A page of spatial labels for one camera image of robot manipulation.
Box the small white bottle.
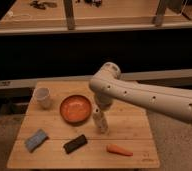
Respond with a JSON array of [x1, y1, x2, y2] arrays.
[[93, 107, 108, 134]]

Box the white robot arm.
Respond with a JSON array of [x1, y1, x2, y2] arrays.
[[89, 62, 192, 124]]

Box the white paper cup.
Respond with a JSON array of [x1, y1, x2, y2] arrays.
[[33, 87, 51, 109]]

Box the wooden folding table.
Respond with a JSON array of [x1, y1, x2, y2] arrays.
[[7, 81, 160, 169]]

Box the orange toy carrot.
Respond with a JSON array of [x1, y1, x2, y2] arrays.
[[106, 144, 133, 156]]

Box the black rectangular block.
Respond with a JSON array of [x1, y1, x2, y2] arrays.
[[63, 135, 88, 154]]

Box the blue sponge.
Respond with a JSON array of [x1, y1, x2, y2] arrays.
[[25, 129, 48, 152]]

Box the wooden workbench in background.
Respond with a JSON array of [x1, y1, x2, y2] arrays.
[[0, 0, 192, 35]]

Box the grey metal post left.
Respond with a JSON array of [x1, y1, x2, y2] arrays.
[[63, 0, 75, 30]]

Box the grey metal post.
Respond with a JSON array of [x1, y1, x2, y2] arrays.
[[152, 0, 169, 27], [63, 0, 75, 30]]

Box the grey metal post right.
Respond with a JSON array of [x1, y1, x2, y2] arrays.
[[152, 0, 169, 27]]

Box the black cables on bench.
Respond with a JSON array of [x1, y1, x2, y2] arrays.
[[29, 0, 58, 11]]

